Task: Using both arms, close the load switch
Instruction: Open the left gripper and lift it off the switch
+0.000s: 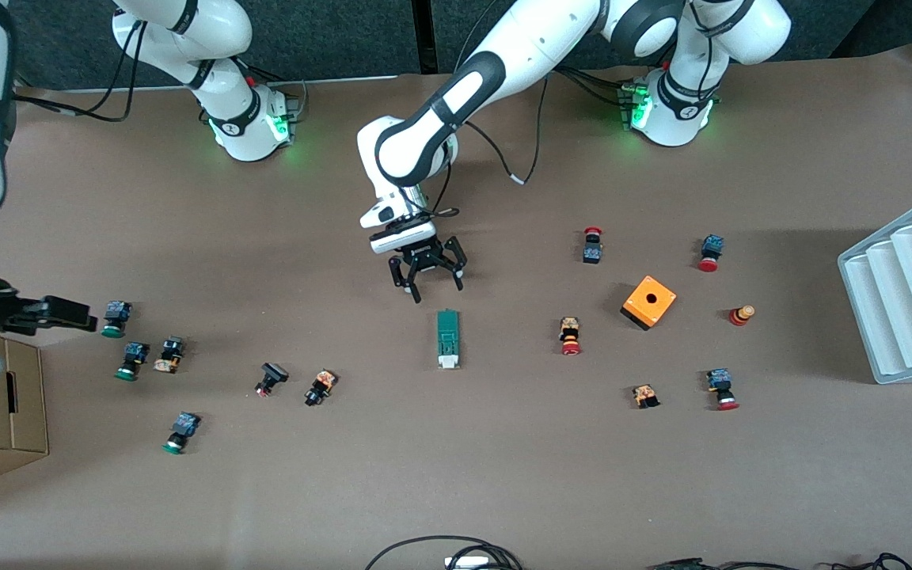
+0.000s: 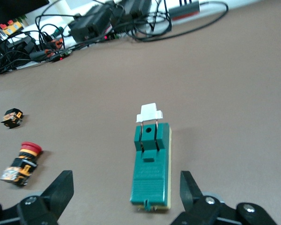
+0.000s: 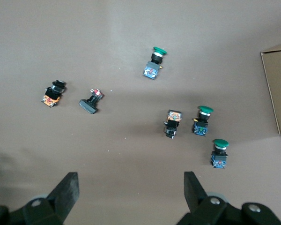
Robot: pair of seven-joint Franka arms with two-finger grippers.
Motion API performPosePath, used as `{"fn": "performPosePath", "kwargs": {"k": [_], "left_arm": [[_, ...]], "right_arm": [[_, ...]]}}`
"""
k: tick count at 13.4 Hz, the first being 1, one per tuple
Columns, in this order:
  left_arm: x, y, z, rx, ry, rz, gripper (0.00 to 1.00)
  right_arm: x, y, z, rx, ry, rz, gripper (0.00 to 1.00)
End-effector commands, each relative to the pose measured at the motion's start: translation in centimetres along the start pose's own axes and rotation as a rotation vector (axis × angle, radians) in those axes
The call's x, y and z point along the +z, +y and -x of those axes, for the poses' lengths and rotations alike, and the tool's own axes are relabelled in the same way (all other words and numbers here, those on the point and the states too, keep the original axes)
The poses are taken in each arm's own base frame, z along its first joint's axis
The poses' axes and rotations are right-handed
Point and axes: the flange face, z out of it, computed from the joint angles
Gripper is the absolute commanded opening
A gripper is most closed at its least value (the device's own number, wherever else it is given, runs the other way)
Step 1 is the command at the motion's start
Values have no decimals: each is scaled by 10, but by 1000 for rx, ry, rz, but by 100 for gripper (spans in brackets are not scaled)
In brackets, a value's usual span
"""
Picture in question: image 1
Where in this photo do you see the green load switch white lever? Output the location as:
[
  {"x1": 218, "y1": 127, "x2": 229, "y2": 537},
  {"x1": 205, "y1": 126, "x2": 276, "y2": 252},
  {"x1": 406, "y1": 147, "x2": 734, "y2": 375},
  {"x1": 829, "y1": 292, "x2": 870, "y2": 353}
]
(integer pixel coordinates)
[{"x1": 436, "y1": 309, "x2": 462, "y2": 371}]

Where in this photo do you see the green push button blue block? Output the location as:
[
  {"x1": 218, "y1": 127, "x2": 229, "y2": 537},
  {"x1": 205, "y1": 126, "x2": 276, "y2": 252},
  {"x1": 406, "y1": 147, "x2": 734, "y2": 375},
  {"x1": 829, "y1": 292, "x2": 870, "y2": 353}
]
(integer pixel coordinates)
[
  {"x1": 101, "y1": 300, "x2": 134, "y2": 340},
  {"x1": 114, "y1": 341, "x2": 150, "y2": 382},
  {"x1": 161, "y1": 412, "x2": 202, "y2": 456}
]

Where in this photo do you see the brown cardboard box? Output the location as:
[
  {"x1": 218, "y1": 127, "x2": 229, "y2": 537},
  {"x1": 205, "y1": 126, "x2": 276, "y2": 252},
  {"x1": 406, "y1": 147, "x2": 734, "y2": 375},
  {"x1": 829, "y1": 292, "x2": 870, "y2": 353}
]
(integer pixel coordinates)
[{"x1": 0, "y1": 332, "x2": 51, "y2": 496}]

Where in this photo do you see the red push button blue block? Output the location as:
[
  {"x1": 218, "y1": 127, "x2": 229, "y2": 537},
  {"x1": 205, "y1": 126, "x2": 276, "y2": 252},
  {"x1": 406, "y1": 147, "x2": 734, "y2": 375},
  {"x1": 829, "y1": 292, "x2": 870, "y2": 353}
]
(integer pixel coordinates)
[
  {"x1": 697, "y1": 234, "x2": 724, "y2": 273},
  {"x1": 705, "y1": 368, "x2": 740, "y2": 412}
]

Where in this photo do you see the grey ridged plastic tray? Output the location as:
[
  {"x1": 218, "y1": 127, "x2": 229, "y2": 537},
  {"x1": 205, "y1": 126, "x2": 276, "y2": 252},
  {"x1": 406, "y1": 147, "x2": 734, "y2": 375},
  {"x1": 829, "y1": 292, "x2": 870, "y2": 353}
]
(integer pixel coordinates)
[{"x1": 838, "y1": 188, "x2": 912, "y2": 386}]

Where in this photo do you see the black selector switch orange block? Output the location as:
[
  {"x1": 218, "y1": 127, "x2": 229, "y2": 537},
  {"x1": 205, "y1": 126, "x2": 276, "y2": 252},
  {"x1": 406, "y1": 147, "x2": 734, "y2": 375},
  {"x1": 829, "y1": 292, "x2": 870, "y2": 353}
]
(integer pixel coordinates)
[{"x1": 304, "y1": 369, "x2": 338, "y2": 408}]

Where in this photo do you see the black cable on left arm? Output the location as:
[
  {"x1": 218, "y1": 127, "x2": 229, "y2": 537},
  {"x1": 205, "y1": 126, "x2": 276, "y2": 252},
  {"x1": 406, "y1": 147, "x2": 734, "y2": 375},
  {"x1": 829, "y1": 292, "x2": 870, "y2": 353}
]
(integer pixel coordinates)
[{"x1": 440, "y1": 79, "x2": 548, "y2": 187}]

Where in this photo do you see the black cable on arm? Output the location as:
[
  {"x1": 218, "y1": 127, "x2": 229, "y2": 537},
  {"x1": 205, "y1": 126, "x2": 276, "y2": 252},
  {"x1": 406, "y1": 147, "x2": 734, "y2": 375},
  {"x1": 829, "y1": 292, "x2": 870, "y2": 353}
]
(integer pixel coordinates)
[
  {"x1": 440, "y1": 79, "x2": 548, "y2": 187},
  {"x1": 13, "y1": 16, "x2": 148, "y2": 124}
]

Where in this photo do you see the black square button red ring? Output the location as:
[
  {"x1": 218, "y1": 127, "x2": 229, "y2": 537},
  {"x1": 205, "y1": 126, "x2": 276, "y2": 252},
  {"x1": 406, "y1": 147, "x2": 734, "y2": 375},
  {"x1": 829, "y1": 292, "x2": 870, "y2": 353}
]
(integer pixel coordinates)
[{"x1": 254, "y1": 362, "x2": 291, "y2": 397}]

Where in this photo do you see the orange button enclosure box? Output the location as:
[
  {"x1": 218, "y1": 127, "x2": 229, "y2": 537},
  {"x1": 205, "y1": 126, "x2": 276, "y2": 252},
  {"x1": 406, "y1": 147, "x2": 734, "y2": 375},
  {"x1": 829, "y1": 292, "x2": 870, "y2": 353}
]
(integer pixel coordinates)
[{"x1": 621, "y1": 275, "x2": 678, "y2": 332}]

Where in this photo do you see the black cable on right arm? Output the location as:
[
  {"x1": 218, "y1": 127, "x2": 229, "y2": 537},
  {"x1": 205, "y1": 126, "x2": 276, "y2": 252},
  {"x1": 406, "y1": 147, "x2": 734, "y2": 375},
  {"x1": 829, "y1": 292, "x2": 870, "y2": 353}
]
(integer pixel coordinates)
[{"x1": 13, "y1": 16, "x2": 148, "y2": 124}]

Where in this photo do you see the right arm base cable bundle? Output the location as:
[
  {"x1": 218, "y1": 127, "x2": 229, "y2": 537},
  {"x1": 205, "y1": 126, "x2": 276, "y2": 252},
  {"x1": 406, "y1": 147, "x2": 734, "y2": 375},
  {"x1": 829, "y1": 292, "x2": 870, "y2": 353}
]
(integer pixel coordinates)
[{"x1": 246, "y1": 67, "x2": 310, "y2": 120}]

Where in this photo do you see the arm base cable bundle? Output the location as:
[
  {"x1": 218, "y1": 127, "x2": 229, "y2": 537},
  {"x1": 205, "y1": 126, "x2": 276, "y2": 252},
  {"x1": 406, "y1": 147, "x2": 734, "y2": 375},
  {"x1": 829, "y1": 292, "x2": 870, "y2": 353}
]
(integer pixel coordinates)
[
  {"x1": 567, "y1": 70, "x2": 635, "y2": 127},
  {"x1": 246, "y1": 67, "x2": 310, "y2": 120}
]

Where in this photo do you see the black vertical post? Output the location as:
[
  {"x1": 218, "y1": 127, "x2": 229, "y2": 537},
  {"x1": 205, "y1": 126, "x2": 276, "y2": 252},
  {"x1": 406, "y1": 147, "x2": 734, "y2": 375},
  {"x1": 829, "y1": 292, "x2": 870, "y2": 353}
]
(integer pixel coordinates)
[{"x1": 412, "y1": 0, "x2": 437, "y2": 76}]

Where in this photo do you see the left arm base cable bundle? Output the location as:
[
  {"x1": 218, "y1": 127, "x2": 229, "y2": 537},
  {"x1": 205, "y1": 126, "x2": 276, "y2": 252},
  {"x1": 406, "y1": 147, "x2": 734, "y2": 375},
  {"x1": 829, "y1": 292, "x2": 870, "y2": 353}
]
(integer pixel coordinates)
[{"x1": 567, "y1": 70, "x2": 635, "y2": 127}]

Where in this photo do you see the black looped cable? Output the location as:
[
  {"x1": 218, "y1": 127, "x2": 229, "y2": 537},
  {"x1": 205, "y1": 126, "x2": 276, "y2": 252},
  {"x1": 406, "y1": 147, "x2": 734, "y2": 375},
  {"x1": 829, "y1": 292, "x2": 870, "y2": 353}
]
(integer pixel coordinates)
[{"x1": 364, "y1": 535, "x2": 524, "y2": 570}]

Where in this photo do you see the thin black cable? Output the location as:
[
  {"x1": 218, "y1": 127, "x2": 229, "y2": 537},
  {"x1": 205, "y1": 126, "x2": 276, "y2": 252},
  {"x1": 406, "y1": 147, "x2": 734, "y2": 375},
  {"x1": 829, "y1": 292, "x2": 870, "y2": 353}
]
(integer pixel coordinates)
[{"x1": 646, "y1": 557, "x2": 805, "y2": 570}]

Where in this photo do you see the curled black cable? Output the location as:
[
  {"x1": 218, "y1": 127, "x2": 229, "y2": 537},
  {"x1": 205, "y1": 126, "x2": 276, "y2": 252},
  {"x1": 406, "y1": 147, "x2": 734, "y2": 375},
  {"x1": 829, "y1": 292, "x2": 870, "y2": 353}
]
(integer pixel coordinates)
[{"x1": 832, "y1": 552, "x2": 912, "y2": 570}]

